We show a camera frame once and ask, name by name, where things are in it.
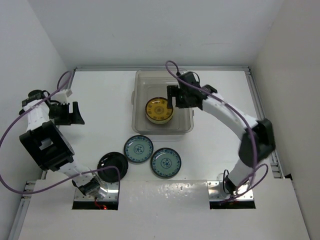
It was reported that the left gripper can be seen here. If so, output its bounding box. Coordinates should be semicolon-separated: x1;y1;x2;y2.
48;101;84;126

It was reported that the yellow patterned plate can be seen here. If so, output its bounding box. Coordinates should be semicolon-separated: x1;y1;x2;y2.
145;97;174;120

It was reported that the cream plate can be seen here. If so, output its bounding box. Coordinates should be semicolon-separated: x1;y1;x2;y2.
148;118;172;125

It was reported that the teal patterned plate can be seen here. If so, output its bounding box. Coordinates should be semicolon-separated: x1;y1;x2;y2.
150;147;182;179
123;135;154;164

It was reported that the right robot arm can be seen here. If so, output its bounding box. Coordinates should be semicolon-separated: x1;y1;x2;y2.
167;71;276;195

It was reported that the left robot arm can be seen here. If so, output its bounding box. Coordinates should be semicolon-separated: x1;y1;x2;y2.
19;89;101;197

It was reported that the clear plastic bin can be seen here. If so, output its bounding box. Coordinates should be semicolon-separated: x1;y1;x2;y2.
131;70;194;135

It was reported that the black plate left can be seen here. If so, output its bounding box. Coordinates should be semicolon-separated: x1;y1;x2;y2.
97;152;129;183

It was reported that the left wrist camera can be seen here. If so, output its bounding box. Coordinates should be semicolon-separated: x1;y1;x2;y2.
51;89;72;105

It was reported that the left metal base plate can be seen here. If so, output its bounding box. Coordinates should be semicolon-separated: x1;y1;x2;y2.
73;181;119;202

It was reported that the metal base plate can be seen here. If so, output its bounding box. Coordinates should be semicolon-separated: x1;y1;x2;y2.
73;181;119;202
207;180;254;202

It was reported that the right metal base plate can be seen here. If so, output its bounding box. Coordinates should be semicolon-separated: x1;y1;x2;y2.
207;180;254;202

